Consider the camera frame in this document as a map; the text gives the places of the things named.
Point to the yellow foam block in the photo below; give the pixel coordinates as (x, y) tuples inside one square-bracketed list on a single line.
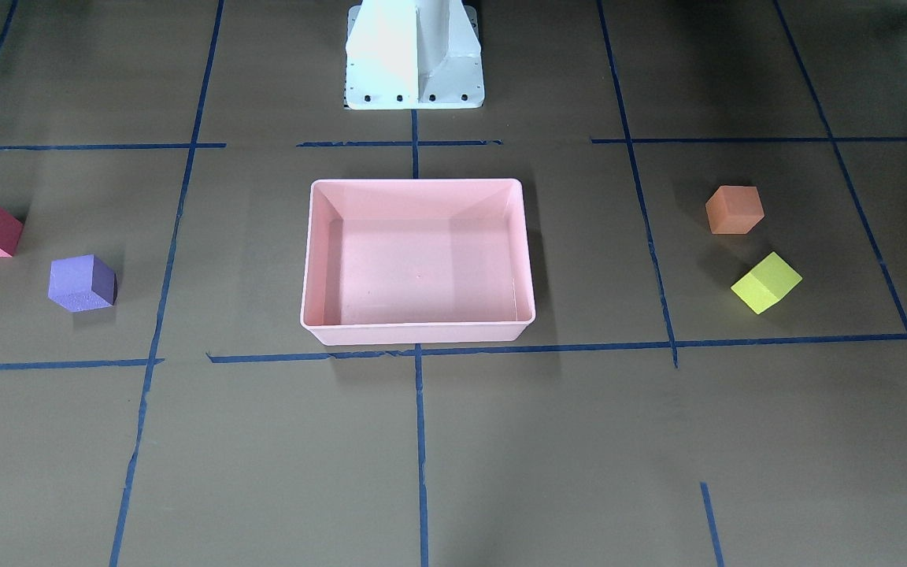
[(766, 283)]

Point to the orange foam block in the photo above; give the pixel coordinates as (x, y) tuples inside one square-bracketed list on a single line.
[(734, 210)]

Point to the pink plastic bin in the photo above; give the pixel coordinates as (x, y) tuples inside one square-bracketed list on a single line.
[(396, 261)]

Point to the purple foam block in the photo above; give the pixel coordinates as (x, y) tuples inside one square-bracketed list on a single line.
[(82, 283)]

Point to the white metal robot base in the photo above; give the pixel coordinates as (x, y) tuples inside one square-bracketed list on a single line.
[(413, 55)]

